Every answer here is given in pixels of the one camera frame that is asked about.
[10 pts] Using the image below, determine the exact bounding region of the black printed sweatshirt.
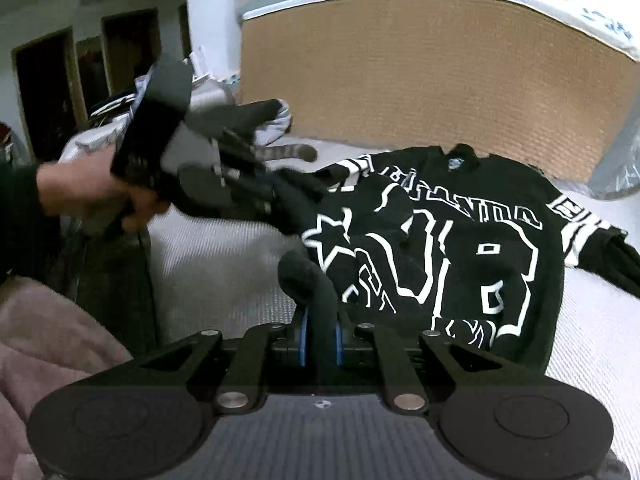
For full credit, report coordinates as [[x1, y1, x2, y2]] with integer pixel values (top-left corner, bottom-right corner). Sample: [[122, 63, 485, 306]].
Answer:
[[272, 144, 639, 370]]

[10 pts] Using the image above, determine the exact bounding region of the pink sleeve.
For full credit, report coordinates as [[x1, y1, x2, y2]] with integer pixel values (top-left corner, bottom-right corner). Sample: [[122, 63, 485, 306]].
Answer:
[[1, 278, 131, 479]]

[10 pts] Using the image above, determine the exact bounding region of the black grey folded garment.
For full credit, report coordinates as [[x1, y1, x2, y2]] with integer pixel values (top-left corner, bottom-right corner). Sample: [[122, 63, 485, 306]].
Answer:
[[186, 99, 293, 146]]

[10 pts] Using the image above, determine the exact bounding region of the grey tabby cat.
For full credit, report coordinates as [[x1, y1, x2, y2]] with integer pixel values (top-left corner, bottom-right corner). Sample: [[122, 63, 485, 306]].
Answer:
[[253, 143, 318, 162]]

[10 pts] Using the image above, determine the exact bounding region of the woven tan upright mattress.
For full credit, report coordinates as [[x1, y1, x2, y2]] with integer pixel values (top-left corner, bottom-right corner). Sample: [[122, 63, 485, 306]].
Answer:
[[240, 0, 639, 181]]

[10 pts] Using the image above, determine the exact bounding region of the person's left hand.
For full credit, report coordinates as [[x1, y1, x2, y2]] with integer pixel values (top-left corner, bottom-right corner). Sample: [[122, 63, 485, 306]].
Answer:
[[36, 146, 170, 232]]

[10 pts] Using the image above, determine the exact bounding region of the grey patterned bed sheet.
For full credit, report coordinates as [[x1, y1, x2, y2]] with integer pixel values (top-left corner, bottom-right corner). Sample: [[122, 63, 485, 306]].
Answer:
[[588, 117, 639, 200]]

